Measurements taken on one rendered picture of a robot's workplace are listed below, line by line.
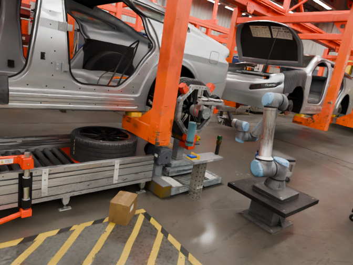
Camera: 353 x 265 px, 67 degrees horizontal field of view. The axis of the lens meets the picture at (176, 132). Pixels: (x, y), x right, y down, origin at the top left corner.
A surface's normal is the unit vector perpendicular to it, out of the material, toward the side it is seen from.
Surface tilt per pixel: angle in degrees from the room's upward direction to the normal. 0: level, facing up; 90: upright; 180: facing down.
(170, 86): 90
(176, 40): 90
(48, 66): 90
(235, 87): 87
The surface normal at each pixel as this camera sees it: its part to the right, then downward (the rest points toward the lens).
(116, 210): -0.18, 0.20
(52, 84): 0.64, 0.31
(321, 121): -0.75, 0.04
